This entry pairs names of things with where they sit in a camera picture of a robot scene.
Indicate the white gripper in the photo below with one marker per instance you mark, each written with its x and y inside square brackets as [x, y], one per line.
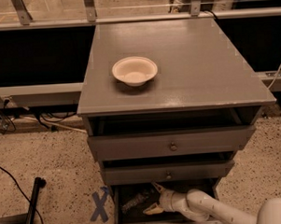
[167, 199]

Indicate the clear plastic water bottle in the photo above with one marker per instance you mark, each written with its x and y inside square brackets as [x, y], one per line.
[139, 198]

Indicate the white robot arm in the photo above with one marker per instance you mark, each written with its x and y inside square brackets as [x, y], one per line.
[198, 206]

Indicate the grey bottom drawer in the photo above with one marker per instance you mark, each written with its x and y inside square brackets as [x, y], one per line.
[123, 193]

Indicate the grey drawer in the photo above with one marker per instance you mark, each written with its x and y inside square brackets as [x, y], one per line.
[123, 193]
[167, 144]
[166, 172]

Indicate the grey middle drawer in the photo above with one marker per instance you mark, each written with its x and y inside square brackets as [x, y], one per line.
[166, 172]

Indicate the grey wooden drawer cabinet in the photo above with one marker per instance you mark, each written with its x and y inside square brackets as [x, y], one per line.
[203, 83]

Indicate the grey top drawer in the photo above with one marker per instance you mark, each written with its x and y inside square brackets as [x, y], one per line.
[167, 144]

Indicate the blue tape cross mark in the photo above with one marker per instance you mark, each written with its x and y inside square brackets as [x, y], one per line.
[100, 205]

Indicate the black metal stand leg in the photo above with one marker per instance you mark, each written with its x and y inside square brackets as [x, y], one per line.
[38, 185]

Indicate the white paper bowl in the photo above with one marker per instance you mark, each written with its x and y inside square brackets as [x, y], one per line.
[134, 70]

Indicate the metal rail frame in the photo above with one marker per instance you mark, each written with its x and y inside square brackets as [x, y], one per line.
[35, 49]

